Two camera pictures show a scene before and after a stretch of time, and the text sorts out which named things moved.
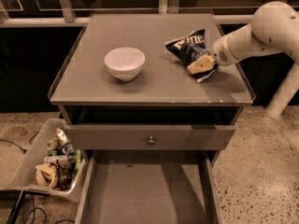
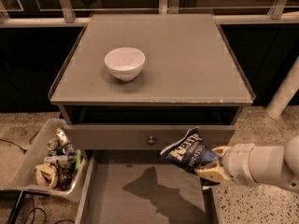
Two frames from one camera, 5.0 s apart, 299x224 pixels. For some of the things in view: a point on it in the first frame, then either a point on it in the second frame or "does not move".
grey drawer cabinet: x=149 y=83 does not move
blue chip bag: x=190 y=48 -> x=190 y=152
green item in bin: x=78 y=163 does not move
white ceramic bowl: x=124 y=63 does not move
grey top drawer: x=152 y=137 does not move
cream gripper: x=220 y=51 -> x=240 y=162
